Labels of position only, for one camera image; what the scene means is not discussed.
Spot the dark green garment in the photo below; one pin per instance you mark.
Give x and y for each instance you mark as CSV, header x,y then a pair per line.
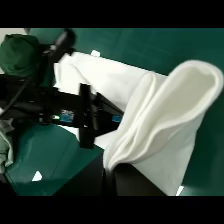
x,y
18,55

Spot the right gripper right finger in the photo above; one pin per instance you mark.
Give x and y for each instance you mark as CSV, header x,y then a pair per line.
x,y
130,181

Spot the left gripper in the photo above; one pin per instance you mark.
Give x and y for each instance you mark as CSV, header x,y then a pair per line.
x,y
68,106

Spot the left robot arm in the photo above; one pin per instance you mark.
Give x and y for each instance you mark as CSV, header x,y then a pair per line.
x,y
61,40

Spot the white T-shirt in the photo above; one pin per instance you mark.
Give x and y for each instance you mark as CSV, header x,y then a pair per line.
x,y
166,110

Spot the pale green garment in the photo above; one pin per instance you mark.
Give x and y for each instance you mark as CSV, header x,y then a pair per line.
x,y
6,146

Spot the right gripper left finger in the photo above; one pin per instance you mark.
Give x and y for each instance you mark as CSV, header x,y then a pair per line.
x,y
90,180

